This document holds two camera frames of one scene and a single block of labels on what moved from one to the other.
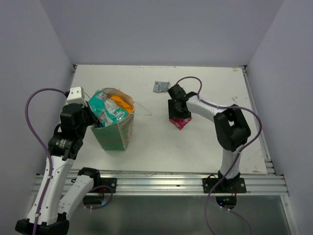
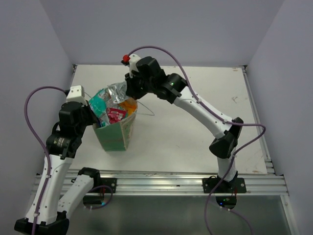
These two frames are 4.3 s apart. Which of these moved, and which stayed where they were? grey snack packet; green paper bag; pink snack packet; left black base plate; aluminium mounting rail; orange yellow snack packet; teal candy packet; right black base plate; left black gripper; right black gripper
Moved: grey snack packet; right black gripper; orange yellow snack packet; pink snack packet
Stayed: right black base plate; aluminium mounting rail; teal candy packet; left black gripper; left black base plate; green paper bag
